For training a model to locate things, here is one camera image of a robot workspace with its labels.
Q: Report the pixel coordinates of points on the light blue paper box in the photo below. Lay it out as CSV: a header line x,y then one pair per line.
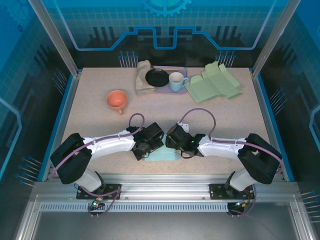
x,y
162,156

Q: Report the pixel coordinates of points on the light green paper box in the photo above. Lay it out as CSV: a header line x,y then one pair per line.
x,y
207,87

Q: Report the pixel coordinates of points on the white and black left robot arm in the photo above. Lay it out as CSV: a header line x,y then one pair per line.
x,y
110,146

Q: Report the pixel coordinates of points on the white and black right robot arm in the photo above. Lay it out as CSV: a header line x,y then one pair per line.
x,y
225,150

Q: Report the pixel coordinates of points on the aluminium front beam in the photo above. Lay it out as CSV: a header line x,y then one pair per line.
x,y
165,185

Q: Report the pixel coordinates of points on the orange cup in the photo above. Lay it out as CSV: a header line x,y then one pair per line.
x,y
116,100

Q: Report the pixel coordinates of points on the light blue mug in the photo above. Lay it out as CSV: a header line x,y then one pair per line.
x,y
176,85

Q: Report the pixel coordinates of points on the beige cloth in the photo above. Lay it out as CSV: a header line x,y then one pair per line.
x,y
142,80

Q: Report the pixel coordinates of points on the black plate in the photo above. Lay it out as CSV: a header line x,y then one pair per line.
x,y
156,78

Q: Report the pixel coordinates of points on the purple tray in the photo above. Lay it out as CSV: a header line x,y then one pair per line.
x,y
183,71

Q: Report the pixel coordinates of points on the grey metal base panel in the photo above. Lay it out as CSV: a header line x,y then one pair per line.
x,y
160,225

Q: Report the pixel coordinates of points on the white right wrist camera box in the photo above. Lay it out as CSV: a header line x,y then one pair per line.
x,y
184,126

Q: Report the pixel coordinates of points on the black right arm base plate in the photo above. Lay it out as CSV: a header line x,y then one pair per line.
x,y
216,191

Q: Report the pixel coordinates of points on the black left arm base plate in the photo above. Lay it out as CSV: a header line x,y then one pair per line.
x,y
83,193

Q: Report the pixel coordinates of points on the aluminium side rail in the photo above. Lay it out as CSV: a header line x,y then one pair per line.
x,y
64,120
263,105

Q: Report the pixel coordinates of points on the aluminium corner post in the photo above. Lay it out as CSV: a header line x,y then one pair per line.
x,y
53,37
272,37

